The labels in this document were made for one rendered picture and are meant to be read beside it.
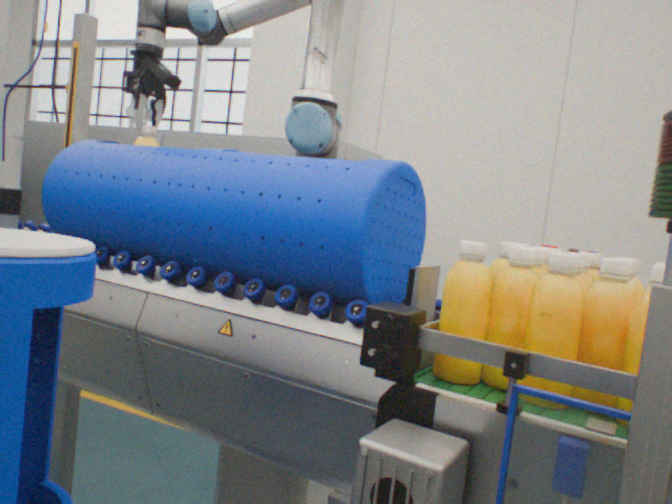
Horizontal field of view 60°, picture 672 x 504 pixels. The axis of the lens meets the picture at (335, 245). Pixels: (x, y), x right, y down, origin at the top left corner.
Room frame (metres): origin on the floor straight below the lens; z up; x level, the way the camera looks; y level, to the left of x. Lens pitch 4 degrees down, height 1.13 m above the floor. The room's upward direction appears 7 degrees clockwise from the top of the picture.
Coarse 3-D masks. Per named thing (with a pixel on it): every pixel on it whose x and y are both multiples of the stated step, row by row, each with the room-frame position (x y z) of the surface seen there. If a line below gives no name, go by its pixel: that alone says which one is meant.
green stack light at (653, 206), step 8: (656, 168) 0.54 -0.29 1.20; (664, 168) 0.53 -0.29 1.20; (656, 176) 0.54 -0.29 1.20; (664, 176) 0.53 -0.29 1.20; (656, 184) 0.54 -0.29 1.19; (664, 184) 0.53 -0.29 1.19; (656, 192) 0.53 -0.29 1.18; (664, 192) 0.52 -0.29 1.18; (656, 200) 0.53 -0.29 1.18; (664, 200) 0.52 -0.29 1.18; (648, 208) 0.55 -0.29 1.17; (656, 208) 0.53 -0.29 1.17; (664, 208) 0.52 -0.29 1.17; (648, 216) 0.54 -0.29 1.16; (656, 216) 0.53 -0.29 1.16; (664, 216) 0.52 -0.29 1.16
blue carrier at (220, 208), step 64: (64, 192) 1.34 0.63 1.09; (128, 192) 1.23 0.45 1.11; (192, 192) 1.15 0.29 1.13; (256, 192) 1.07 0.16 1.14; (320, 192) 1.01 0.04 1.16; (384, 192) 1.00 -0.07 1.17; (192, 256) 1.17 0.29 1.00; (256, 256) 1.07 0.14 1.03; (320, 256) 0.99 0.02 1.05; (384, 256) 1.03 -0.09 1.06
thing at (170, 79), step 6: (150, 60) 1.48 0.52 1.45; (156, 60) 1.51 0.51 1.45; (150, 66) 1.48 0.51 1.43; (156, 66) 1.47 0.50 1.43; (162, 66) 1.49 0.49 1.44; (156, 72) 1.46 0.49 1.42; (162, 72) 1.45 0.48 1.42; (168, 72) 1.46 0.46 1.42; (162, 78) 1.45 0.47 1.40; (168, 78) 1.44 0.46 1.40; (174, 78) 1.45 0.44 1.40; (168, 84) 1.45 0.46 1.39; (174, 84) 1.46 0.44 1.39; (180, 84) 1.47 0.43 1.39
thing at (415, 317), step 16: (384, 304) 0.85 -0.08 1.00; (400, 304) 0.87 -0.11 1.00; (368, 320) 0.82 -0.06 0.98; (384, 320) 0.81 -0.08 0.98; (400, 320) 0.80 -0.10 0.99; (416, 320) 0.82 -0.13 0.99; (368, 336) 0.82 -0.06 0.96; (384, 336) 0.81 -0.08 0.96; (400, 336) 0.80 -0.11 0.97; (416, 336) 0.82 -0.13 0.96; (368, 352) 0.81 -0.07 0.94; (384, 352) 0.80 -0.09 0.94; (400, 352) 0.80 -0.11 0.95; (416, 352) 0.83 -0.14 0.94; (384, 368) 0.81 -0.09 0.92; (400, 368) 0.80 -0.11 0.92; (416, 368) 0.84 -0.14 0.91
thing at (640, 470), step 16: (656, 288) 0.53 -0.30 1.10; (656, 304) 0.53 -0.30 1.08; (656, 320) 0.52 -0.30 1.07; (656, 336) 0.52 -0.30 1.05; (656, 352) 0.52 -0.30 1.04; (640, 368) 0.53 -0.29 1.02; (656, 368) 0.52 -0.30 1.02; (640, 384) 0.53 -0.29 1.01; (656, 384) 0.52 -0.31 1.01; (640, 400) 0.53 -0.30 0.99; (656, 400) 0.52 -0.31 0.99; (640, 416) 0.52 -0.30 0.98; (656, 416) 0.52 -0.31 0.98; (640, 432) 0.52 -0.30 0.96; (656, 432) 0.52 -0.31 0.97; (640, 448) 0.52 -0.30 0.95; (656, 448) 0.52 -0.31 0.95; (624, 464) 0.53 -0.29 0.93; (640, 464) 0.52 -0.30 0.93; (656, 464) 0.52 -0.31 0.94; (624, 480) 0.53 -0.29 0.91; (640, 480) 0.52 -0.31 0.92; (656, 480) 0.51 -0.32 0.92; (624, 496) 0.53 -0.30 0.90; (640, 496) 0.52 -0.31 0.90; (656, 496) 0.51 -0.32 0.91
